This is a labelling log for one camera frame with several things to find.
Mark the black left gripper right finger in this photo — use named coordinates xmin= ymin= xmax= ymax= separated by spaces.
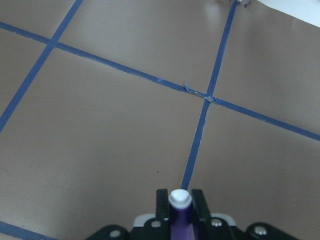
xmin=191 ymin=189 xmax=212 ymax=240

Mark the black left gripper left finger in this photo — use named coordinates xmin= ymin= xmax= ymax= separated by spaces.
xmin=155 ymin=189 xmax=171 ymax=222

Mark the purple pen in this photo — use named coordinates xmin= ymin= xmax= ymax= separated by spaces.
xmin=168 ymin=189 xmax=193 ymax=240

